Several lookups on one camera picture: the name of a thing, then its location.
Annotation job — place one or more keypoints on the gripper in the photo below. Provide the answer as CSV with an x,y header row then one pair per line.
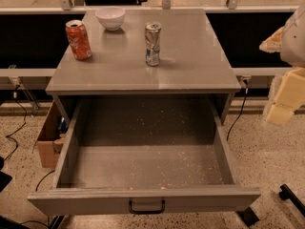
x,y
294,43

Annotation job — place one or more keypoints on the grey top drawer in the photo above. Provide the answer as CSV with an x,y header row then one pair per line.
x,y
145,150

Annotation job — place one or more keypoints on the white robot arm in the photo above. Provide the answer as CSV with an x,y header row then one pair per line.
x,y
292,46

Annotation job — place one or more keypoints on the grey drawer cabinet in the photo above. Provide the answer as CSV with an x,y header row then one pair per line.
x,y
191,59

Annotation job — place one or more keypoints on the black stand leg right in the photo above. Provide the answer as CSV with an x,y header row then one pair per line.
x,y
287,193

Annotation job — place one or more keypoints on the black stand leg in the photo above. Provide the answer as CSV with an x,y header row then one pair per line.
x,y
55,223
287,193

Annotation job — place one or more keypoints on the black power adapter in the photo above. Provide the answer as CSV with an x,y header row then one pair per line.
x,y
248,216

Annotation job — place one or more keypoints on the crushed silver can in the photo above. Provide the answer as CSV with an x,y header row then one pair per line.
x,y
152,40

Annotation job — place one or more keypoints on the white bowl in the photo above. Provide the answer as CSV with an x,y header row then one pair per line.
x,y
110,18

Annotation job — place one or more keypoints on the orange soda can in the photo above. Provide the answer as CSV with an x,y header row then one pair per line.
x,y
78,39

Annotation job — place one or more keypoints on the brown cardboard box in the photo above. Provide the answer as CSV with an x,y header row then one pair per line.
x,y
50,141

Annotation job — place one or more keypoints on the black stand leg left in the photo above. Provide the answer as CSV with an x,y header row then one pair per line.
x,y
55,223

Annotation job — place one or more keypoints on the black top drawer handle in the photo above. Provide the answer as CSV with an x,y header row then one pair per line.
x,y
145,208

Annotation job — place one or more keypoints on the metal rail bracket left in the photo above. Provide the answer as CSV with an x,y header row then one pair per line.
x,y
17,77

